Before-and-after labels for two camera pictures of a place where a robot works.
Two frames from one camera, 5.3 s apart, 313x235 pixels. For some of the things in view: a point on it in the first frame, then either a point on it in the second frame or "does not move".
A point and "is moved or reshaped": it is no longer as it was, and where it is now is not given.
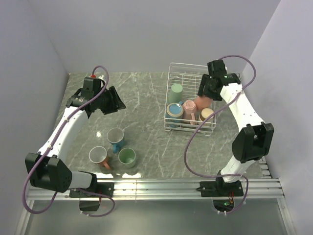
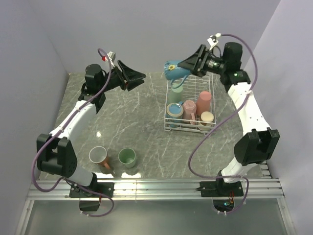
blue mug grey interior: x=115 y=136 → x=172 y=71
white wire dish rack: x=185 y=111 does not move
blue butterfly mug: x=174 y=112 does not move
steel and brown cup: x=205 y=112 is moved or reshaped
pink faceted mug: x=189 y=111 does not move
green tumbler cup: x=175 y=95 does not move
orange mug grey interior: x=98 y=154 does not move
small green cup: x=127 y=156 does not move
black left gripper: x=115 y=102 → x=134 y=77
